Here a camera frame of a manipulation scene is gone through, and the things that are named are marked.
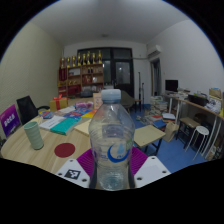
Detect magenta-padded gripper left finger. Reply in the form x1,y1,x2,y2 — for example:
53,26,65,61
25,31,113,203
55,148,98,190

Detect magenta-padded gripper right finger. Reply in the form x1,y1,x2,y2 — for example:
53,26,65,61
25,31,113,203
128,146,172,189

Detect clear plastic water bottle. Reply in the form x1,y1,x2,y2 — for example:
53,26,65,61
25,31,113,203
88,88,136,191

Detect flat round red coaster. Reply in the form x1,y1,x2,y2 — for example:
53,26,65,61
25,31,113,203
53,142,76,159

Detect small wooden side table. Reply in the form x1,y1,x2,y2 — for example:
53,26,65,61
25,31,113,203
133,124,167,156

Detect brown paper bag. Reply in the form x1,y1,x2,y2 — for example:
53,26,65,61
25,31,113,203
162,121,180,140

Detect teal book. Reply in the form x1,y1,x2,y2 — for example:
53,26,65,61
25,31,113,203
49,117,81,136

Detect pale green cup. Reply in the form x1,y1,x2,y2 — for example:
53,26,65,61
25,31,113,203
22,120,45,151

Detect blue printed book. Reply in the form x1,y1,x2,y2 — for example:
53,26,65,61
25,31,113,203
63,110,84,120
39,110,56,120

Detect wooden stool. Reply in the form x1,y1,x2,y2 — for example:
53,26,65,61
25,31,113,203
175,116,201,141

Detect orange book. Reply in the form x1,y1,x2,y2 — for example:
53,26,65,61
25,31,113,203
81,109,98,120

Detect white round stool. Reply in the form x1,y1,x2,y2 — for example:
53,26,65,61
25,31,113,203
184,125,210,153

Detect stack of books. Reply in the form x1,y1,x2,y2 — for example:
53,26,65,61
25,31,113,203
148,95,169,116

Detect pink box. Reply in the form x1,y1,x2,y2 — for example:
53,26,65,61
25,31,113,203
73,101,94,110

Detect yellow gift box red ribbon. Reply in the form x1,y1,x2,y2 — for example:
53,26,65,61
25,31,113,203
49,94,69,112

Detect small upright card box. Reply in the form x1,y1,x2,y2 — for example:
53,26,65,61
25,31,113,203
92,92,103,110

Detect grey armchair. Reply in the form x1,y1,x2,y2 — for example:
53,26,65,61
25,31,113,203
120,89,136,109

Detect black office chair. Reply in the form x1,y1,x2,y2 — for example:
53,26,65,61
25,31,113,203
16,95,50,126

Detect purple sign board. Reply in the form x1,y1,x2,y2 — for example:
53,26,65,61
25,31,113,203
0,104,22,138

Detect black tripod stands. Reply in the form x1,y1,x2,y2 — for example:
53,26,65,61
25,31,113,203
137,71,146,101

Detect black computer monitor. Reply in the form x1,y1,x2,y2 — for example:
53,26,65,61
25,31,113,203
165,79,179,93

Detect wooden shelf unit with trophies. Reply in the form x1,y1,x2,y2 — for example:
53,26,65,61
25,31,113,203
57,50,105,98

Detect dark glass door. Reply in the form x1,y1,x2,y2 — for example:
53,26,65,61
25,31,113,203
77,47,135,98

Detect long wooden wall desk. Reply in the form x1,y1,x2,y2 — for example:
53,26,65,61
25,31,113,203
163,91,224,161

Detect white wall air conditioner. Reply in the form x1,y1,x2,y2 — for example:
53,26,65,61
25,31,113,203
146,44,163,59

